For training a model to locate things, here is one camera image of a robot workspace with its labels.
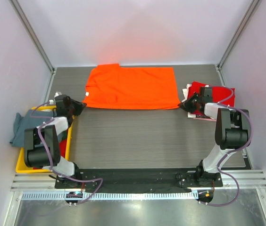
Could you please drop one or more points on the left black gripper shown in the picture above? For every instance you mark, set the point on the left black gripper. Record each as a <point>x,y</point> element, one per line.
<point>79,105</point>

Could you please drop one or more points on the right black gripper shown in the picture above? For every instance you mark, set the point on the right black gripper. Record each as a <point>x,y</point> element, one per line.
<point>193,103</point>

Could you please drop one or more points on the orange t shirt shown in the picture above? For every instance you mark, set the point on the orange t shirt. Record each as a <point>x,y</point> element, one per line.
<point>131,88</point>

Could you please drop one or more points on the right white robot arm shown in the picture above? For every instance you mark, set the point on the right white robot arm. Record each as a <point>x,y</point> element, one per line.
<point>233,133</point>

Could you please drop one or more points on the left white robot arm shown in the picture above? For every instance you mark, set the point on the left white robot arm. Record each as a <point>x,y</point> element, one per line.
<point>47,133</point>

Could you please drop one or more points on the folded white t shirt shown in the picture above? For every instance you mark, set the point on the folded white t shirt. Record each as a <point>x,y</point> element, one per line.
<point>185,94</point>

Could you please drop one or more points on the folded red t shirt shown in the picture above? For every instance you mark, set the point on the folded red t shirt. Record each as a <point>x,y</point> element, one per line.
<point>220,94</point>

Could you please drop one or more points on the red shirt in bin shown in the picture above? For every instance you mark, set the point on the red shirt in bin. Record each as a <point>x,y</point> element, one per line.
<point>38,157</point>

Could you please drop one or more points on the grey blue t shirt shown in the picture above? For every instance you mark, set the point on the grey blue t shirt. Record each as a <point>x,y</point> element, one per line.
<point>30,120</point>

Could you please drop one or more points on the yellow plastic bin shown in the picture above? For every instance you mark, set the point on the yellow plastic bin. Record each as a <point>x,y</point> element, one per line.
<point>19,164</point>

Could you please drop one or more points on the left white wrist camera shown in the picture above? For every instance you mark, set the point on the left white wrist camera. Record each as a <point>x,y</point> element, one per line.
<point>58,98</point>

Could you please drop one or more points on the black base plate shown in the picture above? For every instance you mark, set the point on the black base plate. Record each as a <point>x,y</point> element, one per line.
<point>142,181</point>

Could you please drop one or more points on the white slotted cable duct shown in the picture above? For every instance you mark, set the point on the white slotted cable duct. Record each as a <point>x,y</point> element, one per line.
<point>77,196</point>

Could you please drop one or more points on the right aluminium frame post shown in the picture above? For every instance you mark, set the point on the right aluminium frame post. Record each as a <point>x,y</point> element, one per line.
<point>254,4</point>

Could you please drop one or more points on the aluminium frame post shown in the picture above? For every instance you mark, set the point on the aluminium frame post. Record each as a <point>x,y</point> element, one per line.
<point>254,4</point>
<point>30,31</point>

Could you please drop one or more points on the left aluminium frame post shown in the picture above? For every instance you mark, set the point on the left aluminium frame post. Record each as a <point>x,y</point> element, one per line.
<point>30,31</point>

